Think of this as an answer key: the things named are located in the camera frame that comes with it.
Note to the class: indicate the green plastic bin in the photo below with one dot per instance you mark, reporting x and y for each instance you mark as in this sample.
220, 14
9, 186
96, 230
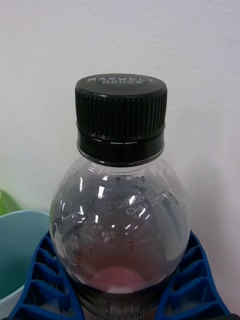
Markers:
7, 203

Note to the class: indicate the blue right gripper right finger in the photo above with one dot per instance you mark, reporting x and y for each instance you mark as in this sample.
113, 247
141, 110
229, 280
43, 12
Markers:
192, 287

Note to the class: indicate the dark bottle with black cap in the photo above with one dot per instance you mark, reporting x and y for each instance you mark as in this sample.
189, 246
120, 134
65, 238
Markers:
120, 225

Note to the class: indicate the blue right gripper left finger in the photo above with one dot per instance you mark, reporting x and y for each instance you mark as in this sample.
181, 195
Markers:
47, 287

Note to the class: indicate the pale blue plastic bin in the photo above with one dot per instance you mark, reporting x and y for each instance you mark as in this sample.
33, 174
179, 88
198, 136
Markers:
17, 240

